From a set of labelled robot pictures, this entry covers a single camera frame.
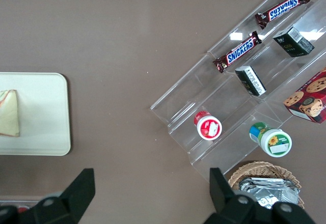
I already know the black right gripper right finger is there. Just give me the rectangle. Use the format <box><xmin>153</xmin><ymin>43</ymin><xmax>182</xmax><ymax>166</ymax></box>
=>
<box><xmin>203</xmin><ymin>167</ymin><xmax>316</xmax><ymax>224</ymax></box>

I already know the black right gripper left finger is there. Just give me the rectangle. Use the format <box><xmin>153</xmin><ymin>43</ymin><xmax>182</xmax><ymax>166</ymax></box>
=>
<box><xmin>17</xmin><ymin>168</ymin><xmax>96</xmax><ymax>224</ymax></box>

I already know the triangular sandwich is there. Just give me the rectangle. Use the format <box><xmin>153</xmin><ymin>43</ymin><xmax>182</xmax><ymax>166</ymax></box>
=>
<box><xmin>0</xmin><ymin>89</ymin><xmax>21</xmax><ymax>138</ymax></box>

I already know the woven wicker basket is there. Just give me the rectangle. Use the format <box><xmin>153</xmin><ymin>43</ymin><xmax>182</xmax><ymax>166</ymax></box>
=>
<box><xmin>228</xmin><ymin>160</ymin><xmax>305</xmax><ymax>210</ymax></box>

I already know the cream rectangular tray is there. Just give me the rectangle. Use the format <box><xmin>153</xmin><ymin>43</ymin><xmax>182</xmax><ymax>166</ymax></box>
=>
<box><xmin>0</xmin><ymin>72</ymin><xmax>71</xmax><ymax>156</ymax></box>

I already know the clear container with red item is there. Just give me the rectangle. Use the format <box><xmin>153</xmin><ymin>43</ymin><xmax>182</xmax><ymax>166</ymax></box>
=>
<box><xmin>0</xmin><ymin>200</ymin><xmax>39</xmax><ymax>213</ymax></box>

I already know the silver foil wrapped packet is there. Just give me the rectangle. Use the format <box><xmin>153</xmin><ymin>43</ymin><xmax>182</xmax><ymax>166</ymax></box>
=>
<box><xmin>238</xmin><ymin>177</ymin><xmax>300</xmax><ymax>210</ymax></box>

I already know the red jar with white lid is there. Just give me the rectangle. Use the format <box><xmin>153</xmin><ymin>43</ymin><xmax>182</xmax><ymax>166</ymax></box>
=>
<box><xmin>193</xmin><ymin>110</ymin><xmax>223</xmax><ymax>141</ymax></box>

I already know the green jar with sunflower lid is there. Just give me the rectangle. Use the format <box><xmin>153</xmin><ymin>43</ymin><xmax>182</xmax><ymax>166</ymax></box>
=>
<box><xmin>249</xmin><ymin>122</ymin><xmax>293</xmax><ymax>158</ymax></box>

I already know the clear acrylic tiered shelf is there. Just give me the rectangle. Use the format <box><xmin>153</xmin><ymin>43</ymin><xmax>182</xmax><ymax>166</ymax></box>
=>
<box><xmin>149</xmin><ymin>0</ymin><xmax>326</xmax><ymax>183</ymax></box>

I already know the dark green small box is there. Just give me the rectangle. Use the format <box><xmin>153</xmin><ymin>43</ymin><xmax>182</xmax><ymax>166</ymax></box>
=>
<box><xmin>272</xmin><ymin>26</ymin><xmax>315</xmax><ymax>58</ymax></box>
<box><xmin>234</xmin><ymin>65</ymin><xmax>267</xmax><ymax>97</ymax></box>

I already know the red chocolate chip cookie box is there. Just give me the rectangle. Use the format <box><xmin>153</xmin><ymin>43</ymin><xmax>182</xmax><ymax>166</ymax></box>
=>
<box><xmin>283</xmin><ymin>67</ymin><xmax>326</xmax><ymax>125</ymax></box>

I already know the Snickers chocolate bar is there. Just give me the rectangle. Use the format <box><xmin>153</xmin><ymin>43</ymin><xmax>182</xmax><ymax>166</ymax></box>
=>
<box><xmin>255</xmin><ymin>0</ymin><xmax>311</xmax><ymax>30</ymax></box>
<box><xmin>212</xmin><ymin>31</ymin><xmax>263</xmax><ymax>74</ymax></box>

